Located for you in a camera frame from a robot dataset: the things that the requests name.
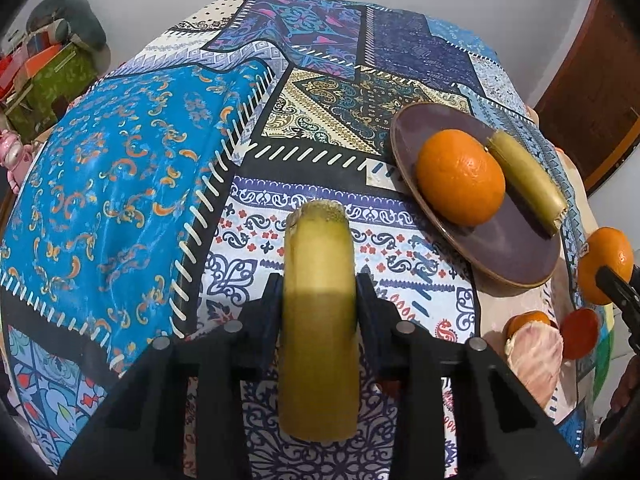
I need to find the orange box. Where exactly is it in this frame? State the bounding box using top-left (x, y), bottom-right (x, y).
top-left (21, 44), bottom-right (64, 82)

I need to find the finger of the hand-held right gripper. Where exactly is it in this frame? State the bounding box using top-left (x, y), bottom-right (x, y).
top-left (595, 265), bottom-right (640, 322)

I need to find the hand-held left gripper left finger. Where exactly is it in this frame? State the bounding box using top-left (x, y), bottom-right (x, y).
top-left (57, 274), bottom-right (287, 480)

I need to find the brown round plate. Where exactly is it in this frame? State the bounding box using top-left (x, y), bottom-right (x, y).
top-left (390, 101), bottom-right (562, 291)

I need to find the grey cushion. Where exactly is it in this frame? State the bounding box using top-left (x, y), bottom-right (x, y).
top-left (26, 0), bottom-right (109, 54)

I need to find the short yellow-green banana piece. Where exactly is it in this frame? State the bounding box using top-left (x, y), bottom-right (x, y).
top-left (487, 130), bottom-right (569, 237)

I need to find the whole orange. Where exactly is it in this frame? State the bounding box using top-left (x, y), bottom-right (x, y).
top-left (416, 129), bottom-right (507, 227)
top-left (576, 227), bottom-right (635, 306)

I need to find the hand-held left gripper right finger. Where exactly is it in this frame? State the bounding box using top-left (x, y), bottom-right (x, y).
top-left (357, 272), bottom-right (584, 480)

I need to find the pink toy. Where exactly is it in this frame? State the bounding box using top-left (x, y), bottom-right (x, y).
top-left (0, 127), bottom-right (29, 194)

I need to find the peeled pink citrus piece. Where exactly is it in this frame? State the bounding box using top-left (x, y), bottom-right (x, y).
top-left (505, 323), bottom-right (565, 412)

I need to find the patchwork printed blanket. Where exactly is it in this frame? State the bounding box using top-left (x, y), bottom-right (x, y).
top-left (0, 0), bottom-right (617, 480)

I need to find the green patterned box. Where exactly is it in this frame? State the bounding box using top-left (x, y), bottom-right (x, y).
top-left (6, 42), bottom-right (99, 134)

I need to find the long yellow-green banana piece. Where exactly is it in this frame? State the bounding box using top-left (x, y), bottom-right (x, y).
top-left (277, 199), bottom-right (360, 444)

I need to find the brown wooden door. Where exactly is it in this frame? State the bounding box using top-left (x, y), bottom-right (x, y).
top-left (533, 0), bottom-right (640, 197)

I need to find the cut orange half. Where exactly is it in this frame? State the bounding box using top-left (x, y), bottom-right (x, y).
top-left (502, 310), bottom-right (552, 342)

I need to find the orange peel piece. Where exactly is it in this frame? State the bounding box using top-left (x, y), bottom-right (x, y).
top-left (559, 307), bottom-right (600, 360)

